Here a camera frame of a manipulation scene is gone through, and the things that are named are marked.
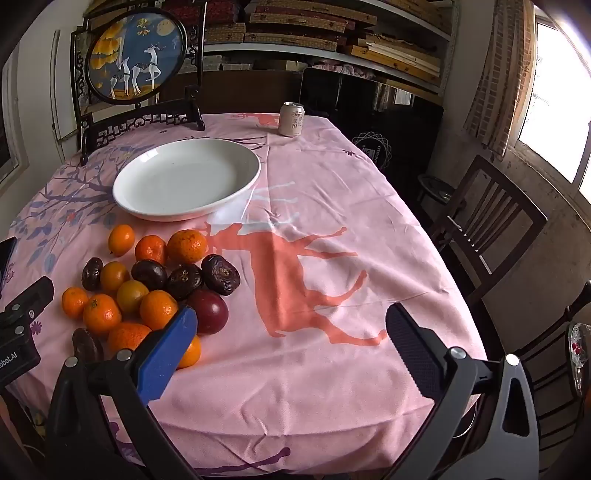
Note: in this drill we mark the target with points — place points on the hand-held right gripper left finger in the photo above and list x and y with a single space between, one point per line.
168 355

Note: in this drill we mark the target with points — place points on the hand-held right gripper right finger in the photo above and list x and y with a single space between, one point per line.
413 350

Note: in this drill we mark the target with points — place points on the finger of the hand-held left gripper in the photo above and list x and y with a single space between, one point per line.
30 295

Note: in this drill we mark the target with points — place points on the smooth red passion fruit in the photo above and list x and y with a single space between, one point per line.
207 310

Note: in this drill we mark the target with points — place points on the dark wrinkled passion fruit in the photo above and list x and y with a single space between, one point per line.
183 280
220 273
148 274
92 273

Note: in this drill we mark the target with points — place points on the yellowish mandarin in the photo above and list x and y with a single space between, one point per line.
114 276
132 295

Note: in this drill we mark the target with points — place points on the pile of mandarins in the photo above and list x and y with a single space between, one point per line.
101 316

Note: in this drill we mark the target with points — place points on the white plate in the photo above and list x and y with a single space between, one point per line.
184 177

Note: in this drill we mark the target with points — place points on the shiny glass dish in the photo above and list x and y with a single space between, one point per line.
577 350

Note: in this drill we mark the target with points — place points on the dark wooden slatted chair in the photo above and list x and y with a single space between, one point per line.
498 203

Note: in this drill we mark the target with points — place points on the pink printed tablecloth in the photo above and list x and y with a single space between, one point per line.
323 184

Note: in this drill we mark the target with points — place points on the white door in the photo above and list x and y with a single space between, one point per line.
62 92

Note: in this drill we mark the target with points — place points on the black cabinet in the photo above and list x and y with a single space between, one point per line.
392 124

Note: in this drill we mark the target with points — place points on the pale drink can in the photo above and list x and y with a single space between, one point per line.
292 120

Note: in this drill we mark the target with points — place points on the round deer table screen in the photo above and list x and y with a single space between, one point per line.
134 55

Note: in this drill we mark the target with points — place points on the brick pattern curtain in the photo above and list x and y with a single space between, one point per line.
498 83

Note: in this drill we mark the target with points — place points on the window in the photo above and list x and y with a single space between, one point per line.
554 92

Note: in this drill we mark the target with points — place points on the stack of flat boxes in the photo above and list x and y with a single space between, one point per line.
295 21

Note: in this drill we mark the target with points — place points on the white wall shelf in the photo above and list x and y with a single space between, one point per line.
323 59

